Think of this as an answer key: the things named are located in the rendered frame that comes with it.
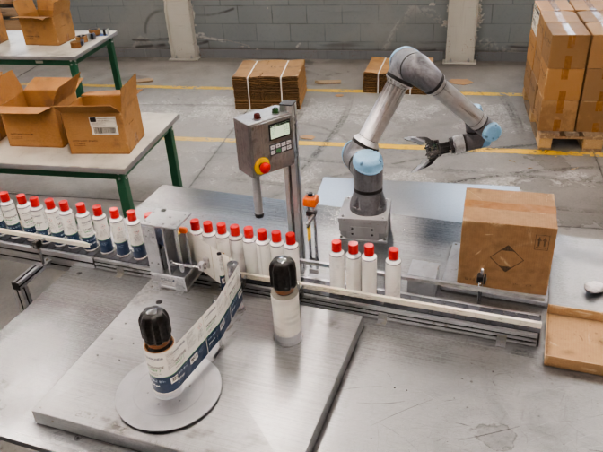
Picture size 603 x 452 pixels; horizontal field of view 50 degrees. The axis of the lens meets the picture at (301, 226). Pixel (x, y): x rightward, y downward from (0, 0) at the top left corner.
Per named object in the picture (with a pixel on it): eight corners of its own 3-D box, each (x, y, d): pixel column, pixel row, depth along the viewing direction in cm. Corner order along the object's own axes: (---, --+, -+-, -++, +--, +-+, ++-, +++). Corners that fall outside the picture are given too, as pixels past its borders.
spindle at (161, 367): (147, 396, 187) (128, 318, 172) (162, 375, 194) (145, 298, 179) (174, 403, 184) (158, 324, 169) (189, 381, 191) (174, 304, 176)
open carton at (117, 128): (59, 161, 356) (41, 96, 337) (94, 126, 399) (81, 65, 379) (126, 162, 351) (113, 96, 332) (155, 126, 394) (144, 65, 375)
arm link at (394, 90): (344, 173, 262) (410, 47, 243) (334, 159, 275) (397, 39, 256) (369, 183, 267) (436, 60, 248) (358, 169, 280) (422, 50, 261)
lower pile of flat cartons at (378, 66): (362, 92, 648) (362, 72, 637) (371, 75, 692) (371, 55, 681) (427, 95, 632) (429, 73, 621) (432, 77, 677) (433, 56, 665)
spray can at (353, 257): (344, 296, 224) (343, 246, 214) (348, 287, 228) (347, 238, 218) (359, 299, 223) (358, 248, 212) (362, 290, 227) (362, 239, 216)
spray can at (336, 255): (327, 293, 226) (326, 244, 215) (332, 285, 230) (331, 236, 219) (343, 296, 224) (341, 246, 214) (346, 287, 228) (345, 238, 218)
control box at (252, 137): (238, 169, 221) (232, 117, 211) (280, 155, 229) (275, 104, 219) (254, 179, 214) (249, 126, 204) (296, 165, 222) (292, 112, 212)
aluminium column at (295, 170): (291, 273, 247) (278, 104, 212) (295, 265, 250) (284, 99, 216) (301, 274, 245) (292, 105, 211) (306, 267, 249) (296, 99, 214)
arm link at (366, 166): (357, 194, 254) (357, 162, 248) (348, 180, 266) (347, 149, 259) (387, 189, 256) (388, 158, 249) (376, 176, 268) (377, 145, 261)
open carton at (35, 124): (-11, 155, 368) (-31, 92, 349) (38, 119, 413) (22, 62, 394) (62, 158, 360) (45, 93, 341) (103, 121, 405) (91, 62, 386)
